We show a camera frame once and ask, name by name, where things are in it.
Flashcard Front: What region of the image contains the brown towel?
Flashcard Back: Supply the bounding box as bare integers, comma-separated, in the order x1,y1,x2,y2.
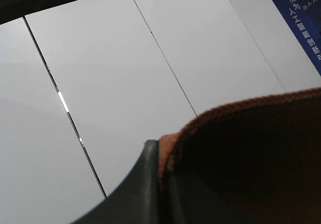
157,88,320,223

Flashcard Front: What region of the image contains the blue banner with white text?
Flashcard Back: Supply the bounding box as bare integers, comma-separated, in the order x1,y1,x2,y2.
272,0,320,73

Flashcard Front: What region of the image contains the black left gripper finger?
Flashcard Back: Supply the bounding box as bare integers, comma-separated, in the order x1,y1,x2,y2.
74,140,160,223

